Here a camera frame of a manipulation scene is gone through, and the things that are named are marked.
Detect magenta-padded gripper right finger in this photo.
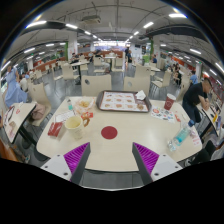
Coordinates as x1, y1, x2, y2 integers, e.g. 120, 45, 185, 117
131, 142, 184, 186

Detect white card with red border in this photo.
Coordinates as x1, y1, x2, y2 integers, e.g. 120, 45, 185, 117
54, 110, 76, 124

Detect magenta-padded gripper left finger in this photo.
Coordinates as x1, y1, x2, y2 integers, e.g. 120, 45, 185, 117
39, 142, 92, 186

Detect far beige chairs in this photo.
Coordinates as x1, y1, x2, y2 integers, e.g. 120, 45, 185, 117
31, 54, 174, 91

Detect colourful printed leaflet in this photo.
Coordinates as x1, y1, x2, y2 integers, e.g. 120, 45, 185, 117
150, 105, 176, 124

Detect person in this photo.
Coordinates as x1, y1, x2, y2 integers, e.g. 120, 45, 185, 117
181, 78, 213, 124
3, 65, 28, 108

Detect white card with red print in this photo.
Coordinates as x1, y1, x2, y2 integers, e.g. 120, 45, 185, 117
189, 128, 203, 148

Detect clear blue-capped water bottle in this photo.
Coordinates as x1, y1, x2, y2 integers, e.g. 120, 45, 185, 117
167, 119, 195, 153

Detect ceiling air conditioner unit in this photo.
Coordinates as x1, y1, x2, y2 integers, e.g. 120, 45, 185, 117
81, 14, 102, 25

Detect white napkin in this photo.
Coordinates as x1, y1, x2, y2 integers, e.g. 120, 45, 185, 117
134, 89, 148, 101

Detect brown food tray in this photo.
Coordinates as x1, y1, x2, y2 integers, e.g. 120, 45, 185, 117
95, 90, 153, 114

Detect cream paper cup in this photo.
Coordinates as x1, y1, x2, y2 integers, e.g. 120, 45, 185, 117
64, 115, 85, 141

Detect flat round red coaster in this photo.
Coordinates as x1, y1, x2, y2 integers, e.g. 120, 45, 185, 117
100, 125, 119, 140

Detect beige table with dark edge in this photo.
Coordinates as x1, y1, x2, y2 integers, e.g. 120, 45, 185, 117
196, 103, 221, 138
2, 101, 37, 144

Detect pink bag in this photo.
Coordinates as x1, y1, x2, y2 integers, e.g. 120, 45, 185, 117
31, 103, 46, 121

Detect red paper cup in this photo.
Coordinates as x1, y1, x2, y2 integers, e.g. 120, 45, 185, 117
163, 93, 177, 112

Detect ceiling lights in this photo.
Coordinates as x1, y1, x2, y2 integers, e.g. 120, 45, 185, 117
0, 12, 224, 74

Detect beige chair with round hole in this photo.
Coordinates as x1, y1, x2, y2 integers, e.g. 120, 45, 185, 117
123, 76, 151, 98
80, 73, 113, 98

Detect red cardboard box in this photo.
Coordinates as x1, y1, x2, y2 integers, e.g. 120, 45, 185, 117
47, 121, 64, 138

